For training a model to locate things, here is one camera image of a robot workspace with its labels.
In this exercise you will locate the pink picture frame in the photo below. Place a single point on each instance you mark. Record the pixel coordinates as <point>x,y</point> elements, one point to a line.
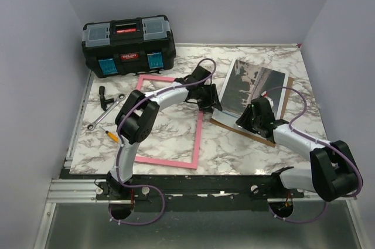
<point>170,163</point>

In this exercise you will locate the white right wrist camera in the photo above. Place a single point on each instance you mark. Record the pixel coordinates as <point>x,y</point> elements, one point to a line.
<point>265,95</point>

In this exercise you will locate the silver ratchet wrench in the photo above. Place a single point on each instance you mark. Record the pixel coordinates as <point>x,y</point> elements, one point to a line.
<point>117,101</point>

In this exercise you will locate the black mounting base plate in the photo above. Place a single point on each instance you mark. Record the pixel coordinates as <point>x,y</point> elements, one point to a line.
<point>196,193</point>

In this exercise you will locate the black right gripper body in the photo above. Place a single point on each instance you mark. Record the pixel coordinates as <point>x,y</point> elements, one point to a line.
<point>256,123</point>

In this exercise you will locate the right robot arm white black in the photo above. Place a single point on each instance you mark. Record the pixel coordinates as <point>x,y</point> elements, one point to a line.
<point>332,173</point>

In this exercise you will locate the aluminium rail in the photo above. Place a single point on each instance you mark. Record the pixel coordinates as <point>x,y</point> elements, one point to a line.
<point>71,191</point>

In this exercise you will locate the black plastic toolbox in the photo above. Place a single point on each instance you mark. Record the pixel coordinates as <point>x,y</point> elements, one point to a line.
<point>121,47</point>

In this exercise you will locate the black T-handle tool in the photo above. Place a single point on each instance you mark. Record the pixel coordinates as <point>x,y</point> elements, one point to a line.
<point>103,100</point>

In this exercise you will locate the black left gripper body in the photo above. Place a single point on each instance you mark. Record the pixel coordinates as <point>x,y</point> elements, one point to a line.
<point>205,98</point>

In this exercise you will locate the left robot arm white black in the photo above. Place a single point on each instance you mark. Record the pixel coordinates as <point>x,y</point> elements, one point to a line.
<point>137,116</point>

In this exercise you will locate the landscape photo print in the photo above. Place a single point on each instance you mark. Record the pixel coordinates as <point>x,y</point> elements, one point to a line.
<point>243,83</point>

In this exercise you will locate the yellow handled screwdriver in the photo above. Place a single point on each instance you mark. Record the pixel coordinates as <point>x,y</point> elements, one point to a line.
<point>111,135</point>

